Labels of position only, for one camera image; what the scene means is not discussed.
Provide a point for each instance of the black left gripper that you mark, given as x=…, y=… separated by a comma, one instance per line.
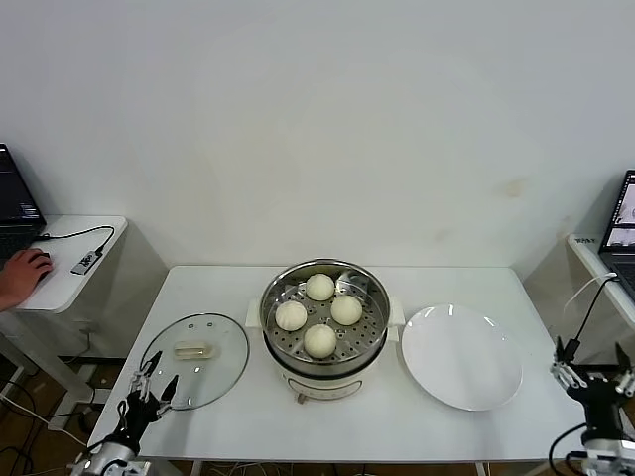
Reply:
x=139, y=416

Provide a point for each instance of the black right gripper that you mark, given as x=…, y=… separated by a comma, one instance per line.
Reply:
x=602, y=401

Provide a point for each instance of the white steamed baozi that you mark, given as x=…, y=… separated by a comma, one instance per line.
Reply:
x=346, y=310
x=319, y=341
x=319, y=286
x=291, y=316

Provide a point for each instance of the stainless steel steamer basket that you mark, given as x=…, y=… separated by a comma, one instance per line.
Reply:
x=367, y=342

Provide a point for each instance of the person's bare hand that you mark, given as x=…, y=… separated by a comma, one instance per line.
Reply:
x=27, y=275

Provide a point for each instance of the white side table with label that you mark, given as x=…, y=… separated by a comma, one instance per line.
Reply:
x=585, y=258

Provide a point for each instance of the small printed table label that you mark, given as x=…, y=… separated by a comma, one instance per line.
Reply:
x=585, y=240

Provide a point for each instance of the white round plate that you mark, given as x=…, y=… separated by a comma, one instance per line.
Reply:
x=461, y=357

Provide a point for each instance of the small silver USB device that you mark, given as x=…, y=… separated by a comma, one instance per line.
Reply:
x=84, y=263

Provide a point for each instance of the cream electric cooker pot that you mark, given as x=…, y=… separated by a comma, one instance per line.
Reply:
x=322, y=384

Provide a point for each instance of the black computer mouse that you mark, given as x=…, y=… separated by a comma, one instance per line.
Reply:
x=45, y=255

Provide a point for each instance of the black laptop with dark screen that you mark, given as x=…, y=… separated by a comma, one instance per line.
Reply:
x=15, y=198

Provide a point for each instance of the grey laptop showing camera views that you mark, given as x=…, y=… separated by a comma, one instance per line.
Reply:
x=620, y=233

